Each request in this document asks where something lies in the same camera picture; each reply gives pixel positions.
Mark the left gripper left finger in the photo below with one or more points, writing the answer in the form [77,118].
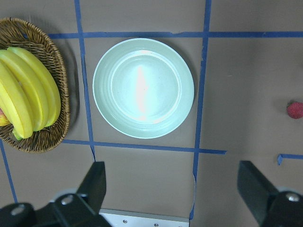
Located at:
[81,209]

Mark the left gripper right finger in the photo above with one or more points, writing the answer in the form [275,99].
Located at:
[269,206]

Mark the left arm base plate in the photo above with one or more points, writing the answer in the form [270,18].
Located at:
[119,218]

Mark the red strawberry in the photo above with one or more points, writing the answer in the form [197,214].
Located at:
[295,110]

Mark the woven wicker basket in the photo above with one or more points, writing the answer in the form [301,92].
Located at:
[20,33]

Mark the red yellow apple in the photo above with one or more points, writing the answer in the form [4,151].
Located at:
[3,119]

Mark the yellow banana bunch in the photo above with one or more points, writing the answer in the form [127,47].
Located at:
[38,84]

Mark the light green plate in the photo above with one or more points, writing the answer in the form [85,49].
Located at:
[143,88]

